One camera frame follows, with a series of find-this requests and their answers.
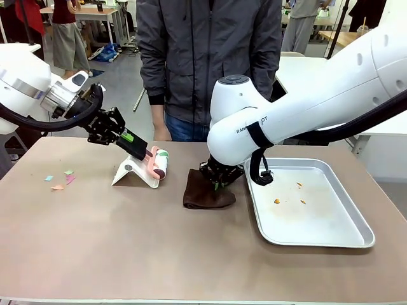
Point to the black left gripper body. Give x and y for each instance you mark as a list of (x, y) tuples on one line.
[(105, 125)]

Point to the mannequin with grey skirt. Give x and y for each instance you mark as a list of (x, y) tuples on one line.
[(68, 35)]

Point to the black stand pole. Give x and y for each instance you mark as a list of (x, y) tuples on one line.
[(27, 22), (336, 28)]

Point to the small white table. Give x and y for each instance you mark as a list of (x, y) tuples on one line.
[(30, 47)]

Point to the orange paper scrap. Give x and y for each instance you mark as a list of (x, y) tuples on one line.
[(58, 187)]

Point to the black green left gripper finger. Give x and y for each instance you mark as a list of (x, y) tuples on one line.
[(136, 143), (128, 148)]

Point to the person in black clothes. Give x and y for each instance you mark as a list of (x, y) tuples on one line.
[(362, 14)]

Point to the person in grey jacket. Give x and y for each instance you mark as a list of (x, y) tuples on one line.
[(197, 47)]

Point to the person's right hand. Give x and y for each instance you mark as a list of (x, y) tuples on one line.
[(160, 125)]

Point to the blue jeans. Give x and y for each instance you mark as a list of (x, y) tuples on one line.
[(184, 128)]

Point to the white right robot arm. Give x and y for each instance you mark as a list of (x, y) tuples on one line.
[(311, 95)]

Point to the mannequin in red and black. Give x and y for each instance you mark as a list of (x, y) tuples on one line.
[(30, 19)]

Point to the silver metal tray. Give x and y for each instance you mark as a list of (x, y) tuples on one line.
[(305, 216)]

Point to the wooden top side table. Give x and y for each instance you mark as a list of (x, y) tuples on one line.
[(337, 38)]

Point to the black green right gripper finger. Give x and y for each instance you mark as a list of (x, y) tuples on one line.
[(215, 186), (223, 186)]

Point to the green paper scrap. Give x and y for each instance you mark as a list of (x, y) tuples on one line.
[(69, 172)]

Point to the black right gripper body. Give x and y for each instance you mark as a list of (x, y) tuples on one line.
[(219, 173)]

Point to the white folded roller stand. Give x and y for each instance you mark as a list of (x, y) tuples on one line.
[(133, 176)]

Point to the aluminium bar on floor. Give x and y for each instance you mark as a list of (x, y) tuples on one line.
[(139, 100)]

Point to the wooden top workbench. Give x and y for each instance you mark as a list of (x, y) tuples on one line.
[(95, 14)]

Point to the teal paper scrap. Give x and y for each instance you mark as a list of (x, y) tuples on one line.
[(48, 178)]

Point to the person in grey clothes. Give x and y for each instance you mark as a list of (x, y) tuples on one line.
[(299, 28)]

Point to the dark brown cloth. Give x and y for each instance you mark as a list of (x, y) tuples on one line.
[(203, 197)]

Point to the pink paper scrap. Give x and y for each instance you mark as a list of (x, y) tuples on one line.
[(70, 178)]

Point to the blue plastic bag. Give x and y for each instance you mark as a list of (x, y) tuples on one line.
[(106, 53)]

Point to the plastic drink cup with straw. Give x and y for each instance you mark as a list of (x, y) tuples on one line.
[(363, 27)]

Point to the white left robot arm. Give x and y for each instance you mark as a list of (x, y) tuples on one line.
[(19, 85)]

